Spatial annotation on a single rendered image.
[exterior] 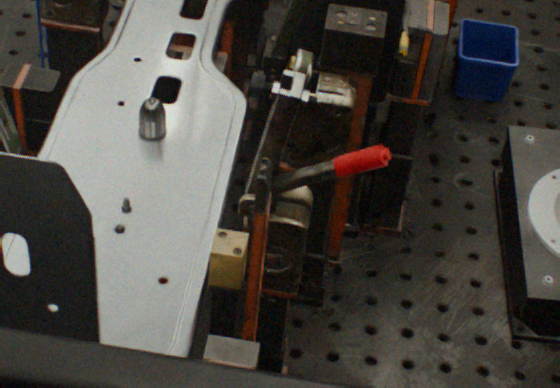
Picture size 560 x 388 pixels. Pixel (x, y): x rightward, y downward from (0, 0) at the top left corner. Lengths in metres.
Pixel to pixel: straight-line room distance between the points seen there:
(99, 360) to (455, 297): 1.17
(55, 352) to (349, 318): 1.10
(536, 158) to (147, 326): 0.74
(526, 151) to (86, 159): 0.68
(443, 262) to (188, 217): 0.51
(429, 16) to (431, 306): 0.41
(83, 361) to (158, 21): 1.06
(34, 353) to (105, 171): 0.83
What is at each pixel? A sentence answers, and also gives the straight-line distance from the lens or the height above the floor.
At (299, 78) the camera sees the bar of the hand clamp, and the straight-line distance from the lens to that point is 1.03.
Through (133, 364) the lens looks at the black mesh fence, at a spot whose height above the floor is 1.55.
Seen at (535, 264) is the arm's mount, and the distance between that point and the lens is 1.49.
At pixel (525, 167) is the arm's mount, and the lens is 1.61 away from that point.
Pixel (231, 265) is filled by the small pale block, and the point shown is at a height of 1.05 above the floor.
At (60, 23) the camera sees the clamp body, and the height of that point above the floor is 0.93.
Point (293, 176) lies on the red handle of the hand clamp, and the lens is 1.11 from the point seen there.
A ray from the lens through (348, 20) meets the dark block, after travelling 1.27.
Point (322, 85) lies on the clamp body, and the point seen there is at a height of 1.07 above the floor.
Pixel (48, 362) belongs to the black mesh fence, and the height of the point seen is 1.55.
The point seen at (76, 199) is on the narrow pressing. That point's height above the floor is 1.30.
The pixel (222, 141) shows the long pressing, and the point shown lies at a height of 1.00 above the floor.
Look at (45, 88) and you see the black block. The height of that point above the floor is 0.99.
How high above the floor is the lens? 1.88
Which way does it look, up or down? 46 degrees down
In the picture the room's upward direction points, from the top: 7 degrees clockwise
